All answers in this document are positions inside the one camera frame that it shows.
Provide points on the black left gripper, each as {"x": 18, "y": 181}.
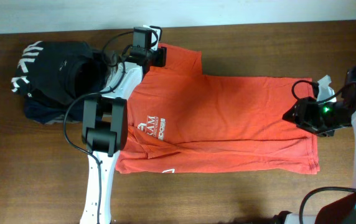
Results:
{"x": 161, "y": 55}

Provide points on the navy blue folded shirt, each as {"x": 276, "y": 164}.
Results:
{"x": 45, "y": 94}

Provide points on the red t-shirt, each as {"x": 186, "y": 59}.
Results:
{"x": 181, "y": 120}

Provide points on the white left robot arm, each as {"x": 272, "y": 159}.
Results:
{"x": 105, "y": 119}

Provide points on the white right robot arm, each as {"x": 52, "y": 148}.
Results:
{"x": 344, "y": 209}

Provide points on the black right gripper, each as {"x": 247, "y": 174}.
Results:
{"x": 302, "y": 114}

